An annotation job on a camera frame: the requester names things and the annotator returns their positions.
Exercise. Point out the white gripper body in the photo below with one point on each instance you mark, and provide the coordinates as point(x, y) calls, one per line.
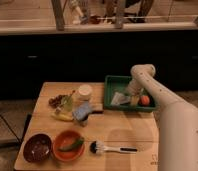
point(134, 88)

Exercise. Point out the yellow gripper fingers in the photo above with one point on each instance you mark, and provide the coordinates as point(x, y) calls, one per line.
point(134, 100)

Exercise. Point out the white towel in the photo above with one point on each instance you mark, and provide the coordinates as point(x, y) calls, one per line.
point(119, 99)

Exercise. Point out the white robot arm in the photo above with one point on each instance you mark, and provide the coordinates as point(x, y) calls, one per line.
point(178, 122)

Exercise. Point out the orange fruit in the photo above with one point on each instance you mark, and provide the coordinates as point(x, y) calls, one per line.
point(145, 100)

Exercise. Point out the green plastic tray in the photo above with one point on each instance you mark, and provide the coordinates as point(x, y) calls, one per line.
point(119, 84)

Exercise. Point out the white cup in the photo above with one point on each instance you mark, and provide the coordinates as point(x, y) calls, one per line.
point(83, 92)

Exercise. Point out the blue sponge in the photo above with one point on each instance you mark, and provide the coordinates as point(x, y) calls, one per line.
point(82, 111)

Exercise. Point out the black and white dish brush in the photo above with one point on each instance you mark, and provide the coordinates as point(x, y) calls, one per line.
point(98, 147)

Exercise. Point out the green pear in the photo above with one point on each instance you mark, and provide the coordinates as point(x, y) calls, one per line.
point(67, 103)

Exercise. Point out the green pepper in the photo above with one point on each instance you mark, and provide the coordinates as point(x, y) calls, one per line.
point(78, 142)

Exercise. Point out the yellow banana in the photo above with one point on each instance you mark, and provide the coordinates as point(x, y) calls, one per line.
point(62, 117)

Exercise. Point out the orange bowl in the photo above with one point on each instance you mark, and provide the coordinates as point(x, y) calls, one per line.
point(65, 138)

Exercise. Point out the dark red grapes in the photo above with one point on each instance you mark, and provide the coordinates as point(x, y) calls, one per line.
point(56, 101)

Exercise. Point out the dark purple bowl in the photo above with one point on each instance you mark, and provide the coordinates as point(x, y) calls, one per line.
point(37, 148)

